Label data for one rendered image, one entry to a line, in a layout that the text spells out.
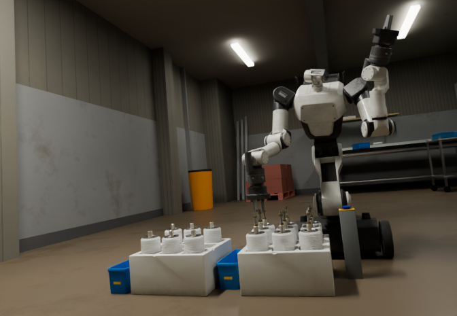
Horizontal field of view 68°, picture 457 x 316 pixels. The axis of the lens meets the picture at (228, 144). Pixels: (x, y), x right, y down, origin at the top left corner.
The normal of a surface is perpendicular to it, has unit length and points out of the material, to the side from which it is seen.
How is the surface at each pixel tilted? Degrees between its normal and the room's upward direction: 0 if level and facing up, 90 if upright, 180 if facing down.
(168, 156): 90
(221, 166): 90
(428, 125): 90
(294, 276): 90
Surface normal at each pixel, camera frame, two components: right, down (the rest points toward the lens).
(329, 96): -0.40, -0.19
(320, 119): -0.31, 0.56
